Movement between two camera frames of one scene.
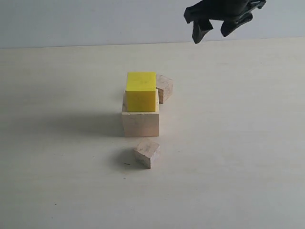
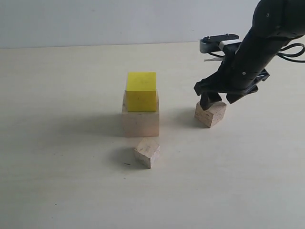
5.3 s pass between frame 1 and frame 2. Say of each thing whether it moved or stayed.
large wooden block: stayed
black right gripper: moved
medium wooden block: moved
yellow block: stayed
